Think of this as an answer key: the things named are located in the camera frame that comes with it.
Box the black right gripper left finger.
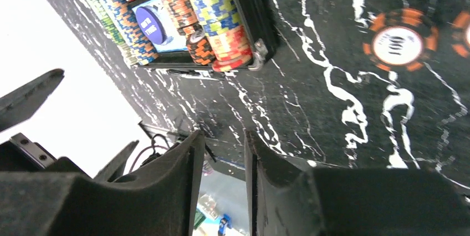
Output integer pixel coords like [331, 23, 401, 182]
[1, 131, 205, 235]

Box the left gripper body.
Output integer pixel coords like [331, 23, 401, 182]
[1, 134, 86, 176]

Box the blue orange chip stack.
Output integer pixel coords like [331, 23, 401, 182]
[98, 0, 159, 65]

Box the orange black chip stack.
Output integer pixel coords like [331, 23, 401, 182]
[161, 0, 216, 65]

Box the black poker set case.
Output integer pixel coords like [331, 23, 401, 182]
[86, 0, 275, 80]

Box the blue small blind button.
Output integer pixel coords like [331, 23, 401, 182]
[135, 7, 167, 45]

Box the blue green chip stack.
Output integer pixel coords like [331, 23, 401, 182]
[190, 0, 252, 72]

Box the blue playing card deck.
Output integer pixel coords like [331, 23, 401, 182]
[132, 0, 187, 53]

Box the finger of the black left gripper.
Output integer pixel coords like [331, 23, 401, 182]
[93, 140, 139, 182]
[1, 68, 65, 132]

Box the red white chip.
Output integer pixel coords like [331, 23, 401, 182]
[362, 8, 438, 71]
[451, 11, 469, 59]

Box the dark green chip stack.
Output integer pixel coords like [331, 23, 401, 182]
[86, 0, 126, 47]

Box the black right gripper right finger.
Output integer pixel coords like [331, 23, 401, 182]
[244, 131, 469, 235]

